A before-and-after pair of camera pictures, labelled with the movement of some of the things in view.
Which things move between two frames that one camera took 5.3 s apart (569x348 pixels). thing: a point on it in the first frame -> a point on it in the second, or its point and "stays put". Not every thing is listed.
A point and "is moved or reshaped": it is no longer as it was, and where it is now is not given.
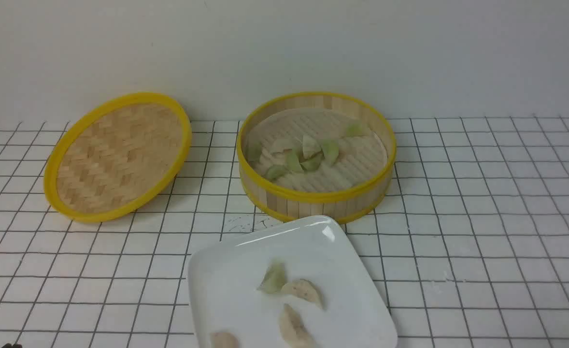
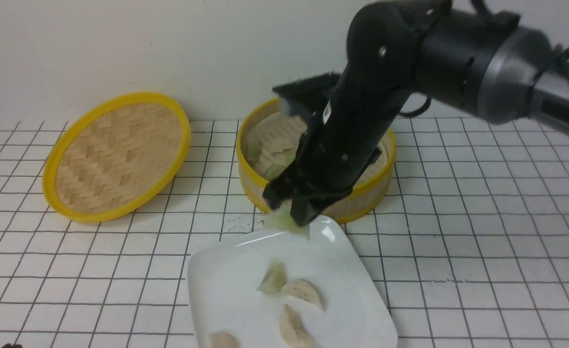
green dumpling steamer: [330, 149] is moved or reshaped
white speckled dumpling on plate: [305, 288] stays put
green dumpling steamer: [253, 152] stays put
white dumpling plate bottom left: [224, 340] stays put
